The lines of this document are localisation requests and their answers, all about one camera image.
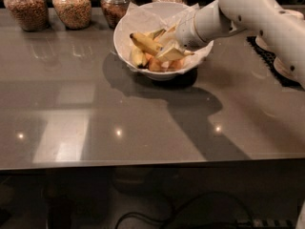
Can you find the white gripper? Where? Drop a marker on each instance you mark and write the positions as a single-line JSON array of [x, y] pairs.
[[187, 33]]

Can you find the yellow banana with sticker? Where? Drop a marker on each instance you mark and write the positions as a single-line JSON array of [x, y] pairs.
[[146, 44]]

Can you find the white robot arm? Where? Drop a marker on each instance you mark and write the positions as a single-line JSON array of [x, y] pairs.
[[283, 33]]

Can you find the white bowl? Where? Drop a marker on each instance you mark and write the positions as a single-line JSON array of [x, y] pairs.
[[127, 32]]

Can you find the lower yellow banana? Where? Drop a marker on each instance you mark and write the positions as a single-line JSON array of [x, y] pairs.
[[138, 58]]

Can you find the orange fruit pieces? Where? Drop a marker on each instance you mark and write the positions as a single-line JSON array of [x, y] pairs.
[[155, 65]]

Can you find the white paper liner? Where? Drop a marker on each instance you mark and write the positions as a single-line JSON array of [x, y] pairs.
[[143, 19]]

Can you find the black rubber mat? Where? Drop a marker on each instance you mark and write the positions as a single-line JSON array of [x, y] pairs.
[[269, 59]]

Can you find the leftmost glass jar of grains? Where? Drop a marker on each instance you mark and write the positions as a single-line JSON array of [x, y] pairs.
[[30, 15]]

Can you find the black power strip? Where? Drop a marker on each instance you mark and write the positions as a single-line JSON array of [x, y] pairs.
[[265, 224]]

